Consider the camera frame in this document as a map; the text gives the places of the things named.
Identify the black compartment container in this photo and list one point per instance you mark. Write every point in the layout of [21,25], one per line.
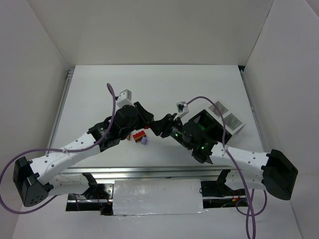
[210,122]

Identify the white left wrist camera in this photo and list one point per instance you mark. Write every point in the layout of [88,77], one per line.
[124,98]

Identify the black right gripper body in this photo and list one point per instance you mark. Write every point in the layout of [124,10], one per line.
[172,125]

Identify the red brown lego brick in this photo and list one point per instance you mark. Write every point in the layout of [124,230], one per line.
[139,136]

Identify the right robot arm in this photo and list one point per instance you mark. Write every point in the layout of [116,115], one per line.
[272,171]

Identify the lavender lego brick front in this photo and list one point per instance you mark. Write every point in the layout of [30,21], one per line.
[144,140]

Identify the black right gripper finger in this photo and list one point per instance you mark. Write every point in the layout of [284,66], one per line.
[159,126]
[166,131]

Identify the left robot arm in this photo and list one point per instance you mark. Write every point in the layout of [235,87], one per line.
[36,178]

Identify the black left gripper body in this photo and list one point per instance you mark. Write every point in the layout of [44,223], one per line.
[145,116]

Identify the aluminium right rail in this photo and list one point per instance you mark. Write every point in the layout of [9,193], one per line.
[241,70]

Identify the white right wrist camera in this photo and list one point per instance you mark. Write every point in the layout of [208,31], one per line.
[182,110]

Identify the aluminium front rail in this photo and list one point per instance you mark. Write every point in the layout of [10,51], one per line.
[144,173]

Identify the white taped cover sheet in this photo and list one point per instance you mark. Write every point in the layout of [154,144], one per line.
[157,197]

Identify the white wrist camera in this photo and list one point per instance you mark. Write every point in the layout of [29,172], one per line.
[182,110]
[124,98]

